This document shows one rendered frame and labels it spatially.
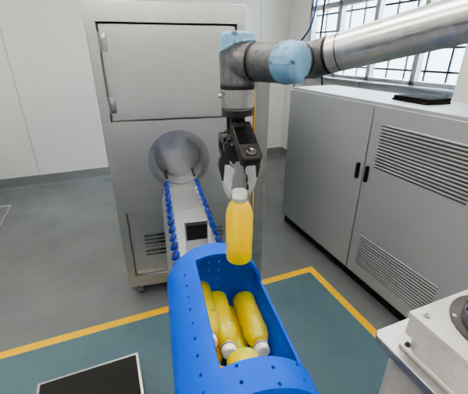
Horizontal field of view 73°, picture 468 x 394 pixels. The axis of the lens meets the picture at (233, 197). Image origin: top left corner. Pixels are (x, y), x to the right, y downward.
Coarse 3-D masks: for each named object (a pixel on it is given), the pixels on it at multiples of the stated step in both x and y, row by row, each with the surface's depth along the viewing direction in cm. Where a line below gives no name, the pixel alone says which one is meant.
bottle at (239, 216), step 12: (228, 204) 79; (240, 204) 77; (228, 216) 78; (240, 216) 76; (252, 216) 79; (228, 228) 79; (240, 228) 78; (252, 228) 81; (228, 240) 81; (240, 240) 79; (228, 252) 82; (240, 252) 81; (240, 264) 82
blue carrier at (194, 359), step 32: (192, 256) 90; (224, 256) 96; (192, 288) 79; (224, 288) 101; (256, 288) 100; (192, 320) 71; (192, 352) 64; (288, 352) 77; (192, 384) 59; (224, 384) 55; (256, 384) 54; (288, 384) 55
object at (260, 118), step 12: (264, 84) 133; (264, 96) 135; (252, 108) 141; (264, 108) 137; (252, 120) 142; (264, 120) 139; (264, 132) 141; (264, 144) 144; (264, 156) 146; (264, 168) 149; (264, 180) 151; (252, 192) 154; (264, 192) 154; (252, 204) 156; (264, 204) 157; (252, 240) 164; (252, 252) 167
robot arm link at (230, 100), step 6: (222, 90) 67; (228, 90) 72; (234, 90) 73; (240, 90) 73; (246, 90) 66; (252, 90) 67; (222, 96) 68; (228, 96) 67; (234, 96) 66; (240, 96) 66; (246, 96) 67; (252, 96) 68; (222, 102) 69; (228, 102) 67; (234, 102) 67; (240, 102) 67; (246, 102) 67; (252, 102) 69; (228, 108) 68; (234, 108) 67; (240, 108) 67; (246, 108) 68
